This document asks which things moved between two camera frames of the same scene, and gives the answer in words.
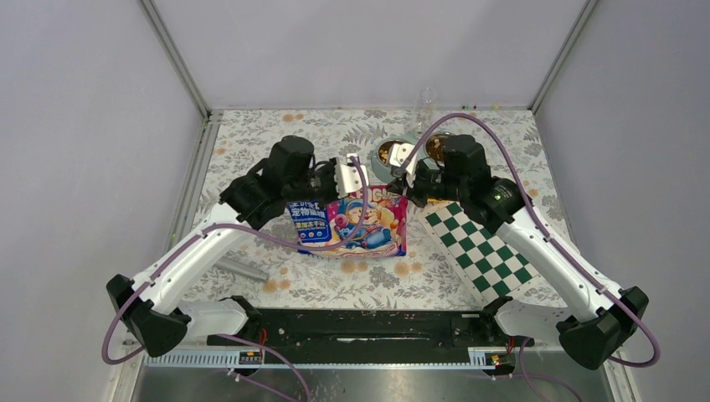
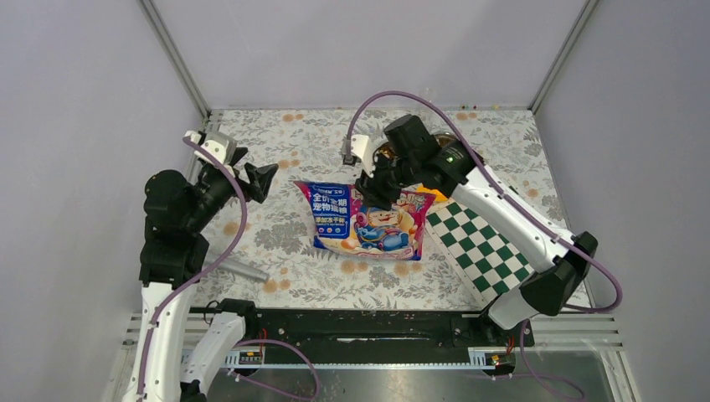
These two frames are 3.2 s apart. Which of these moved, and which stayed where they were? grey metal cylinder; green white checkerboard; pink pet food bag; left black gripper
Moved: pink pet food bag; left black gripper
Stayed: green white checkerboard; grey metal cylinder
